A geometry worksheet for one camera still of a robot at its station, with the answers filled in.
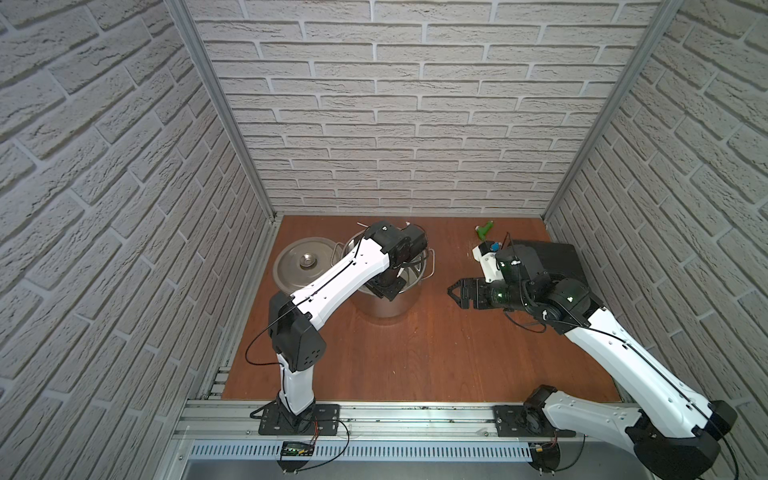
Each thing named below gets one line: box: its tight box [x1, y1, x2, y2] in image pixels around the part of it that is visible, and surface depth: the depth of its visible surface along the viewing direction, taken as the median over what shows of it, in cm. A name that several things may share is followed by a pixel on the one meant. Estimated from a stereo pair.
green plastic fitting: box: [475, 220, 495, 241], surface depth 116 cm
